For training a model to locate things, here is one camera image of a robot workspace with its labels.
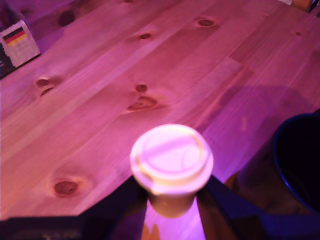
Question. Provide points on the dark blue Elwood mug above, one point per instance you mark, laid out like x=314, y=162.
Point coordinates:
x=300, y=155

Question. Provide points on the pale coffee capsule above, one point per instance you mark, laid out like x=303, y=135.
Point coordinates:
x=172, y=160

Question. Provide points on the cardboard can tray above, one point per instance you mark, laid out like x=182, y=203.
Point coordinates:
x=21, y=47

